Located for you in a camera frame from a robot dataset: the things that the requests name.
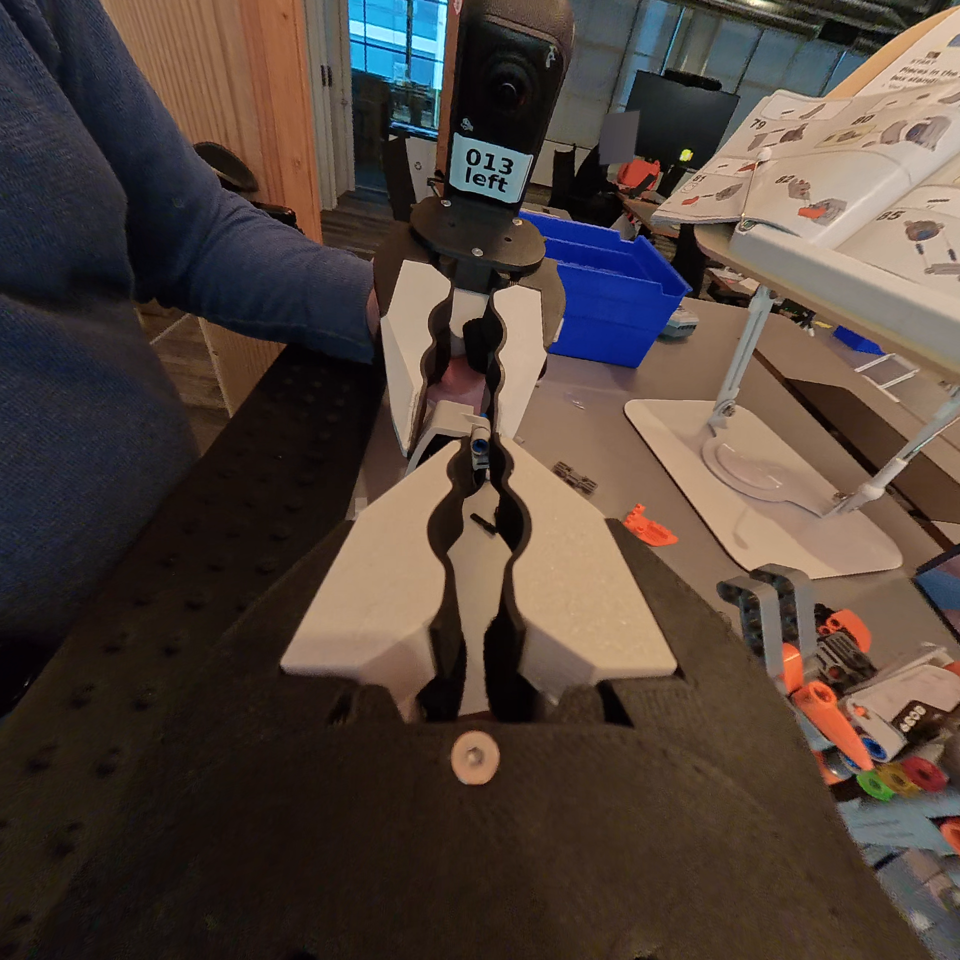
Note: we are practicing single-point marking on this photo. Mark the printed task sheet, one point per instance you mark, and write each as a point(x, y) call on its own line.
point(922, 67)

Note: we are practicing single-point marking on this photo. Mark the wooden pillar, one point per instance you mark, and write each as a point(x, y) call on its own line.
point(210, 112)

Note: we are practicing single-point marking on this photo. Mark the grey H-shaped connector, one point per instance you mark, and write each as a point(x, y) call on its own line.
point(576, 478)

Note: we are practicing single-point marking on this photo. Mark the grey toy control hub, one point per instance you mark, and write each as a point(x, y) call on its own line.
point(681, 322)

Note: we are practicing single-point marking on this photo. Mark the blue plastic bin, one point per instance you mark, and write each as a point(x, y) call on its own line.
point(615, 322)

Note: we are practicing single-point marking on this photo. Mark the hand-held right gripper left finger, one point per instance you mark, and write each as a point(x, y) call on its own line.
point(367, 600)

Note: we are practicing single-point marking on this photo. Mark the person's left hand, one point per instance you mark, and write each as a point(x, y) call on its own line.
point(457, 386)

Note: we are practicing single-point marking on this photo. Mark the open instruction booklet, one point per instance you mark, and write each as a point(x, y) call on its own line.
point(847, 150)

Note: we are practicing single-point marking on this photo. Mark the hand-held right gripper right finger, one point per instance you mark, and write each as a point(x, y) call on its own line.
point(592, 600)

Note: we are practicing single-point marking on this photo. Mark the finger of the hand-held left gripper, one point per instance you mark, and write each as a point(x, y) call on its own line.
point(401, 337)
point(521, 345)

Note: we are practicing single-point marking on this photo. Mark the black chair armrest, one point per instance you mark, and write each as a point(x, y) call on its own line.
point(225, 169)

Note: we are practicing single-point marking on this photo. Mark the orange wedge brick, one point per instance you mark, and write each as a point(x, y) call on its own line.
point(652, 529)

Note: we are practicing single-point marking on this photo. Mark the white book stand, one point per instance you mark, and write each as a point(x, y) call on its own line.
point(675, 442)

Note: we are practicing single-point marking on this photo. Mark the grey orange tracked toy robot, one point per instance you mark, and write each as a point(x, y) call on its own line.
point(784, 600)

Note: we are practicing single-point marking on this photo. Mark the person's left forearm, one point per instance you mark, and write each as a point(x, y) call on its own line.
point(285, 292)

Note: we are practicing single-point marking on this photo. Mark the blue robot kit box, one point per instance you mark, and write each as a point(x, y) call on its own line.
point(941, 592)

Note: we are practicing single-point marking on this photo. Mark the small black pin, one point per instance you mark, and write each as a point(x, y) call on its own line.
point(484, 523)

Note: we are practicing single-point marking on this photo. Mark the black monitor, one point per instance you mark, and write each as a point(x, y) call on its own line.
point(675, 112)

